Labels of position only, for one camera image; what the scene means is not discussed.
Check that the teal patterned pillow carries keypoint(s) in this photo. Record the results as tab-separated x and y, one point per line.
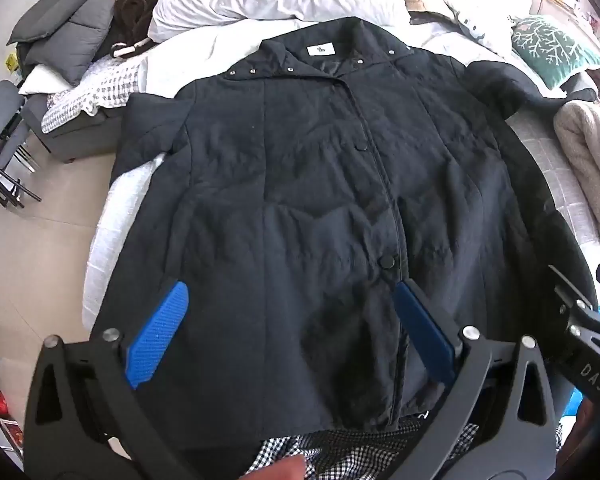
550	50

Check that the checked cloth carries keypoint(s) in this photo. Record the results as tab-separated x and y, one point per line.
95	90

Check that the grey quilted blanket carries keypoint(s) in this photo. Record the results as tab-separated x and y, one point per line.
545	160

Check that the grey sofa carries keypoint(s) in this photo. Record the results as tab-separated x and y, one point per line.
75	135

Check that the bed with white sheet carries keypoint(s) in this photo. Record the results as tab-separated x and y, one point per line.
125	220

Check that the white buttoned cloth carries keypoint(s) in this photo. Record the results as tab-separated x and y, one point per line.
470	10

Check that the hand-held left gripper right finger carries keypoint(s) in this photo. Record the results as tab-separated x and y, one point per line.
425	330

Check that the beige fuzzy blanket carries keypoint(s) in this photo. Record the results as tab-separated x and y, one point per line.
590	160

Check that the stack of colourful boxes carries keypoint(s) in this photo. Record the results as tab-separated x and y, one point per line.
0	410

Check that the small white pillow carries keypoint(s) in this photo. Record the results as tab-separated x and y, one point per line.
42	80

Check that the black quilted jacket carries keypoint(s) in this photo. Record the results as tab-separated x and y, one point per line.
290	185

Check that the black white gingham cloth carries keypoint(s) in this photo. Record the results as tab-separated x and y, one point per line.
350	450

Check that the grey folding chair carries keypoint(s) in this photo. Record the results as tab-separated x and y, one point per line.
0	110

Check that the brown fuzzy garment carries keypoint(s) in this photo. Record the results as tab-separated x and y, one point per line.
135	5

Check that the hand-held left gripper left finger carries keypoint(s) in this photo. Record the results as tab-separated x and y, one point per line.
157	330

